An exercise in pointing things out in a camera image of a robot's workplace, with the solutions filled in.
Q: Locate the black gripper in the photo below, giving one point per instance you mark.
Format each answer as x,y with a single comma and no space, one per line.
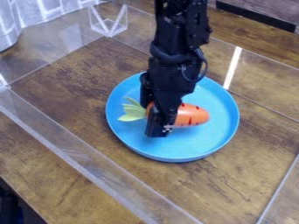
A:
169,80

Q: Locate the orange toy carrot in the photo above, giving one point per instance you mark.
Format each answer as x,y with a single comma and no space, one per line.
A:
191,115

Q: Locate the blue round tray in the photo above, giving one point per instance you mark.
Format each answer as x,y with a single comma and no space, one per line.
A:
187,143

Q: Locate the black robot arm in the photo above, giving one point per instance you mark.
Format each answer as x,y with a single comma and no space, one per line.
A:
182,25

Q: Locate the clear acrylic barrier strip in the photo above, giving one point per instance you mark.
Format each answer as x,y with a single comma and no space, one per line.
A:
131,192

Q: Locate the white patterned curtain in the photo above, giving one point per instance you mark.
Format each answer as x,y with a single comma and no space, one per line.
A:
23,13

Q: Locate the clear acrylic corner bracket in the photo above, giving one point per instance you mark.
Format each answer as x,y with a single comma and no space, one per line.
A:
106,26

